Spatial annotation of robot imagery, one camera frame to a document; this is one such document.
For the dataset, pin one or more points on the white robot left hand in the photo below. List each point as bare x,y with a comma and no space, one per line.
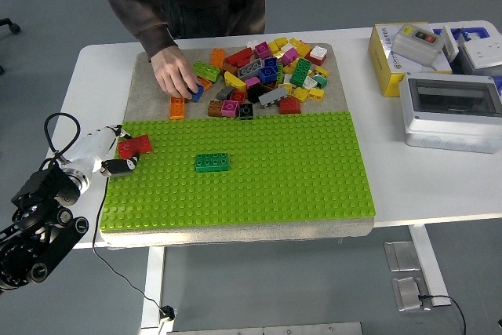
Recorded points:
92,146

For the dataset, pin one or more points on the person's right hand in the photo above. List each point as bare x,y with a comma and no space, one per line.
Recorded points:
172,72

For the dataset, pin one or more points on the blue 2x2 brick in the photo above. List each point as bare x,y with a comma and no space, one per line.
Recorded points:
268,73
197,94

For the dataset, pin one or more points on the lime green 2x4 brick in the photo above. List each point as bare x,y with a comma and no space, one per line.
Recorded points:
208,71

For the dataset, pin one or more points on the red 2x4 brick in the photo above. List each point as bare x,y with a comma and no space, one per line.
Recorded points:
137,146

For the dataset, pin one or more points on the dark green 2x4 brick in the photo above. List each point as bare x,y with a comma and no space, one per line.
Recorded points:
212,162
301,72

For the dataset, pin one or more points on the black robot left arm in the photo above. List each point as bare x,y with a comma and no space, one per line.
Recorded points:
43,186

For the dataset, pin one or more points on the person's right forearm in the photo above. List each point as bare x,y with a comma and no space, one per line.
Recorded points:
149,33

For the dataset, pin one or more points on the orange 2x4 brick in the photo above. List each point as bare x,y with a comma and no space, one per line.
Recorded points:
177,109
217,57
204,84

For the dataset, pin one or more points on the small grey sloped brick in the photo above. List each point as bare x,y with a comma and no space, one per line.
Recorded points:
225,93

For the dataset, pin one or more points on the yellow curved brick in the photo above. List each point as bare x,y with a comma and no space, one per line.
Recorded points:
234,80

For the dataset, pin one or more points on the magenta 2x2 brick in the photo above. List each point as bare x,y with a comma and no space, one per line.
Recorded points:
263,49
229,108

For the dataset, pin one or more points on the long red brick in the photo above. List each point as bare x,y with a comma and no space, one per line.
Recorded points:
238,56

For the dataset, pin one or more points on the grey 2x4 brick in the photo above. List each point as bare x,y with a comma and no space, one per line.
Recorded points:
249,69

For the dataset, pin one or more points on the golden yellow brick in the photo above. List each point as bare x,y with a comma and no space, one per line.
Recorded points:
279,54

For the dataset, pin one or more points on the small magenta brick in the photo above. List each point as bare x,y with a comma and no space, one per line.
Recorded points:
252,82

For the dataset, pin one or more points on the black 2x2 brick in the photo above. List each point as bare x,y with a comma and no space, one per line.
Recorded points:
246,110

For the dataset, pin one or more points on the white 2x2 brick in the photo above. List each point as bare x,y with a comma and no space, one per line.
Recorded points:
318,52

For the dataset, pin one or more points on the bright green brick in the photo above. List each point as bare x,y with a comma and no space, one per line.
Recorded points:
280,71

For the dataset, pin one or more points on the long grey brick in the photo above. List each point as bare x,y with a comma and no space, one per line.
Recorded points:
272,96

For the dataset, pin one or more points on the small green brick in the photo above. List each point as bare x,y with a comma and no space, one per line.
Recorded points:
321,82

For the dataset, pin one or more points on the red sloped 2x2 brick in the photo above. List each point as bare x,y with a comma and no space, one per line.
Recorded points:
289,105

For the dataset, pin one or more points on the lime green baseplate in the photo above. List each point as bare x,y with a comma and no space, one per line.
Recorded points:
274,182

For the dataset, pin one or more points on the grey-brown mat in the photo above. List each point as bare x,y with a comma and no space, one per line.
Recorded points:
141,95

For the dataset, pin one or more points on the yellow cardboard box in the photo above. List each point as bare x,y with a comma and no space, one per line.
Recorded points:
382,64

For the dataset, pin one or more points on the black office chair base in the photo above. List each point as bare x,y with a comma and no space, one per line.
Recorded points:
13,28

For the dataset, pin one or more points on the black white power plug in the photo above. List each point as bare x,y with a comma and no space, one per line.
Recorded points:
166,312

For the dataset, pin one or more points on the blue plastic bin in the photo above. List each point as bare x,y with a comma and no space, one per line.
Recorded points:
480,31

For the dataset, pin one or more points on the white distribution box clear cover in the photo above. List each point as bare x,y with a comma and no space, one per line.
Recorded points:
443,127

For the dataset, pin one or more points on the long metal floor plate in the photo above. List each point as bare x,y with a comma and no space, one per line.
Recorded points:
266,329

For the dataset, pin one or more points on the white push-button switch box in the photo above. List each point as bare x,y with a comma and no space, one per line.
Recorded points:
412,46

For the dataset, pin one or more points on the white switch plate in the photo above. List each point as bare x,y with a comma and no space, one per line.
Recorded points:
449,42

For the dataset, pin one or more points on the white wall socket panel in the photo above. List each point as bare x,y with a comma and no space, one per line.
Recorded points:
480,54

